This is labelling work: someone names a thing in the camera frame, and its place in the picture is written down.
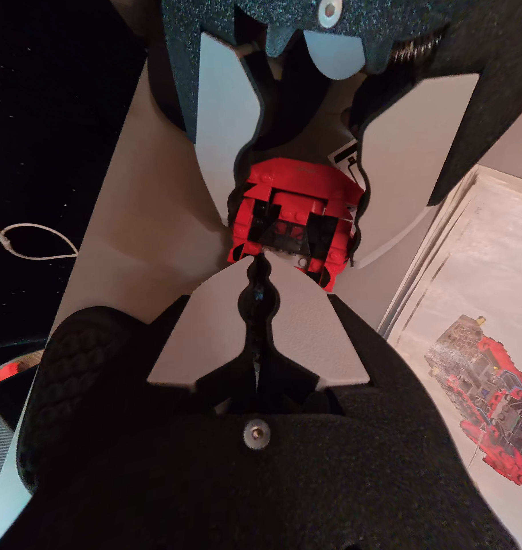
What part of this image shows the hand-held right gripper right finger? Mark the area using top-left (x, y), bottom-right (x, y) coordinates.
top-left (258, 253), bottom-right (371, 391)

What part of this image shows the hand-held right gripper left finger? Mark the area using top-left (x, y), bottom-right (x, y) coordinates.
top-left (147, 253), bottom-right (260, 391)

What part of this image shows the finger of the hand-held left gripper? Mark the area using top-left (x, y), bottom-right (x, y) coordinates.
top-left (198, 31), bottom-right (283, 235)
top-left (349, 72), bottom-right (481, 269)

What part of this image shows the red brick toy car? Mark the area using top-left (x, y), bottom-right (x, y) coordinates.
top-left (227, 157), bottom-right (367, 293)

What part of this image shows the building instruction booklet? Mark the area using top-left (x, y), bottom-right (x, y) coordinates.
top-left (377, 165), bottom-right (522, 550)

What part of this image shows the black honeycomb textured pad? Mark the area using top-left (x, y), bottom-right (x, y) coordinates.
top-left (18, 306), bottom-right (191, 495)

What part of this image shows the white cable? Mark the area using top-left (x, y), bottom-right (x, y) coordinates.
top-left (0, 221), bottom-right (79, 261)

